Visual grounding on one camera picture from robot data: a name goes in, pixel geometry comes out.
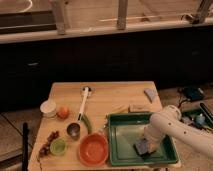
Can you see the tan bread piece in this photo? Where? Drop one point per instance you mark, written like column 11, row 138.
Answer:
column 136, row 108

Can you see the black pole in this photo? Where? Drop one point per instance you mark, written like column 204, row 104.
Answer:
column 25, row 147

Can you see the black device on floor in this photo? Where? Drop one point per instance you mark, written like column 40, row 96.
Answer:
column 193, row 93

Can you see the small green cup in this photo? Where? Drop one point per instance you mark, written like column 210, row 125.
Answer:
column 58, row 147

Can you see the blue grey sponge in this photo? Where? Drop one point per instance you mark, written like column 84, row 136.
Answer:
column 142, row 147

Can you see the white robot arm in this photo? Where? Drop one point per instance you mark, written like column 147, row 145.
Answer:
column 167, row 122

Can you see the green chili pepper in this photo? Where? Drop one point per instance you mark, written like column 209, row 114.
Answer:
column 87, row 123

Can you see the orange fruit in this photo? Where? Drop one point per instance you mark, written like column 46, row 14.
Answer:
column 63, row 112

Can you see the white round container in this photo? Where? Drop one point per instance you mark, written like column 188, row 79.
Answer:
column 48, row 108

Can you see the metal ladle white handle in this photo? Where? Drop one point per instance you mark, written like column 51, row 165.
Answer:
column 73, row 129

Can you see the orange plastic bowl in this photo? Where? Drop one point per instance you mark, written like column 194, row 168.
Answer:
column 93, row 150

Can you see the wooden table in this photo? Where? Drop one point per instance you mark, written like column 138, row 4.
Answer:
column 106, row 98

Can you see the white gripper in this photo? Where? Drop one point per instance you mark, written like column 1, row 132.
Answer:
column 153, row 137

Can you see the dark red grape bunch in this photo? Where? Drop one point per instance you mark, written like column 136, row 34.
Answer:
column 45, row 149

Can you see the green box on floor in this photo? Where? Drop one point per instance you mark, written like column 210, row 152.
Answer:
column 200, row 118

